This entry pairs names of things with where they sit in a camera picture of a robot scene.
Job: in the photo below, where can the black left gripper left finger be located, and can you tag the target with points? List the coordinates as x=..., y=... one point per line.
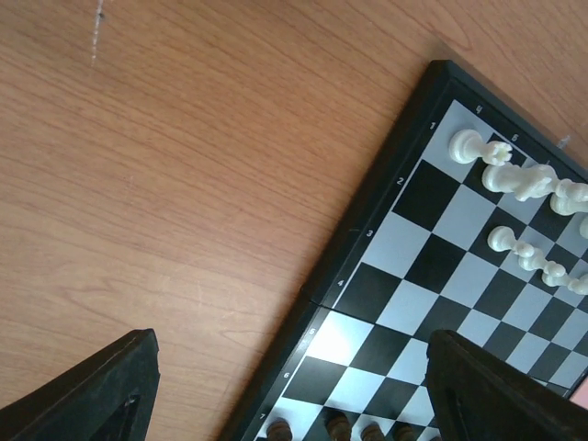
x=108, y=396

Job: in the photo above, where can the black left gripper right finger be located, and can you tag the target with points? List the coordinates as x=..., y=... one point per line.
x=477, y=396

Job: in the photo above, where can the white pawn chess piece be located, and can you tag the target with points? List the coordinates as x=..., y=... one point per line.
x=579, y=285
x=534, y=262
x=502, y=238
x=555, y=275

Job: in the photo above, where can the white bishop chess piece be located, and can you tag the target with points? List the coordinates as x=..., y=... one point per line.
x=569, y=198

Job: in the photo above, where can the white knight chess piece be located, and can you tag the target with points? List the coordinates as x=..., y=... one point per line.
x=536, y=181

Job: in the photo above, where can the white rook chess piece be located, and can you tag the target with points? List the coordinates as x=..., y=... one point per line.
x=467, y=146

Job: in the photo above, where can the brown chess piece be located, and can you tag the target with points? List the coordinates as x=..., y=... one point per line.
x=279, y=430
x=372, y=432
x=338, y=427
x=404, y=433

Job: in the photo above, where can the black and white chessboard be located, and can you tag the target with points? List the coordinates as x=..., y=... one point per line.
x=410, y=256

